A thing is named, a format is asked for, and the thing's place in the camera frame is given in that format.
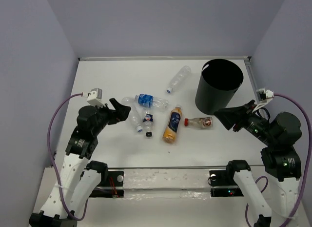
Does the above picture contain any clear bottle blue label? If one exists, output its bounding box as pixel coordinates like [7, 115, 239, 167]
[135, 94, 169, 111]

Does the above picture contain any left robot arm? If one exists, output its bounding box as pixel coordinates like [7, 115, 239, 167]
[29, 98, 131, 227]

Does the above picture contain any orange juice bottle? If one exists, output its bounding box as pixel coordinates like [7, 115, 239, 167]
[162, 105, 182, 144]

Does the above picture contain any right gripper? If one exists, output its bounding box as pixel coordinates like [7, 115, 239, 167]
[213, 98, 276, 144]

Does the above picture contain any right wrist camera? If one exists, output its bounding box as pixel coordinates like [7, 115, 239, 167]
[253, 88, 274, 112]

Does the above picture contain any black cylindrical bin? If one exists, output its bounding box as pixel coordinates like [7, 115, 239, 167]
[195, 59, 244, 115]

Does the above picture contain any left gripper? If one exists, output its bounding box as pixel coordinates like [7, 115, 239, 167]
[92, 98, 131, 135]

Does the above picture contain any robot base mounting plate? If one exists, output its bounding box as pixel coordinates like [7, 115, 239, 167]
[90, 167, 243, 199]

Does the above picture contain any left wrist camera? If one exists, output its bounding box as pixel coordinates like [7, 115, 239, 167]
[87, 88, 104, 107]

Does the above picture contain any small bottle red cap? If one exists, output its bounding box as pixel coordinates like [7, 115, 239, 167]
[184, 117, 213, 129]

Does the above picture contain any clear crushed bottle white cap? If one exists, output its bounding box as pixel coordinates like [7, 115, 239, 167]
[121, 97, 143, 133]

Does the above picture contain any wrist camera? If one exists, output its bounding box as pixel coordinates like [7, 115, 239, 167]
[253, 88, 274, 112]
[87, 88, 104, 107]

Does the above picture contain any clear bottle blue cap far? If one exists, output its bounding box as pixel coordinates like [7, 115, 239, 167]
[166, 66, 191, 94]

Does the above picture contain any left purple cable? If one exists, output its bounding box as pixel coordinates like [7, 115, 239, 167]
[47, 92, 90, 222]

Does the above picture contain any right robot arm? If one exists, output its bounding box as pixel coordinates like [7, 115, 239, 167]
[214, 100, 303, 227]

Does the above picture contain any purple cable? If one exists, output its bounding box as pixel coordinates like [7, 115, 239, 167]
[47, 92, 90, 222]
[245, 93, 312, 227]

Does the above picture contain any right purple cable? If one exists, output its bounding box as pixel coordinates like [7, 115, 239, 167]
[245, 93, 312, 227]

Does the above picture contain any small bottle pepsi label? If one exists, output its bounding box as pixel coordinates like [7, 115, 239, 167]
[142, 108, 154, 138]

